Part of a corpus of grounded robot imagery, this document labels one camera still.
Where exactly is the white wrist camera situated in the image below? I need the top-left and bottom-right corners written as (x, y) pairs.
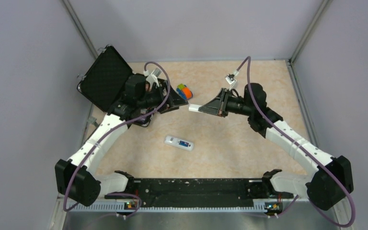
top-left (225, 70), bottom-right (239, 91)
top-left (143, 68), bottom-right (161, 89)

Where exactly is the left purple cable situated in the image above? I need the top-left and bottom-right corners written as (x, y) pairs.
top-left (62, 61), bottom-right (172, 219)

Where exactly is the colourful toy brick car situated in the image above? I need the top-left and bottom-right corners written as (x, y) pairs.
top-left (176, 84), bottom-right (194, 101)

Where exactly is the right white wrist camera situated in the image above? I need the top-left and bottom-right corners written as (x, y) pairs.
top-left (225, 70), bottom-right (239, 91)

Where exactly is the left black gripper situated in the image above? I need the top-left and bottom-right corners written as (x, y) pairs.
top-left (138, 80), bottom-right (188, 114)

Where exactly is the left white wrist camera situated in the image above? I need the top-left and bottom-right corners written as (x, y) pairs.
top-left (143, 68), bottom-right (161, 89)

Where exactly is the white battery cover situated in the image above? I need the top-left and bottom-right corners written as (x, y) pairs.
top-left (188, 104), bottom-right (201, 113)

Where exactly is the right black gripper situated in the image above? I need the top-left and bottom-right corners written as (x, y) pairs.
top-left (200, 88), bottom-right (254, 117)

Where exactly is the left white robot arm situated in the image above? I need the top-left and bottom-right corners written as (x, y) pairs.
top-left (55, 74), bottom-right (188, 207)

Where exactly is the purple cable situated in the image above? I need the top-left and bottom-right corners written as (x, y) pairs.
top-left (62, 61), bottom-right (172, 219)
top-left (236, 56), bottom-right (357, 228)

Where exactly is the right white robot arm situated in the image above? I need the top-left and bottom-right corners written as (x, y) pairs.
top-left (197, 83), bottom-right (354, 211)

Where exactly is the white remote control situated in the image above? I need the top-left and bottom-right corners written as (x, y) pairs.
top-left (164, 136), bottom-right (194, 151)

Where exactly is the black poker chip case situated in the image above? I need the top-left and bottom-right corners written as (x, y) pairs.
top-left (77, 45), bottom-right (169, 128)

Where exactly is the purple AAA battery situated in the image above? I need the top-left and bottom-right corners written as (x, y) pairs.
top-left (178, 140), bottom-right (191, 148)

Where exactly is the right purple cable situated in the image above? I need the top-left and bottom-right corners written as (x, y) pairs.
top-left (236, 56), bottom-right (357, 228)

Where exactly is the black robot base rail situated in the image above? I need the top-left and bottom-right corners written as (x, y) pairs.
top-left (104, 177), bottom-right (299, 210)

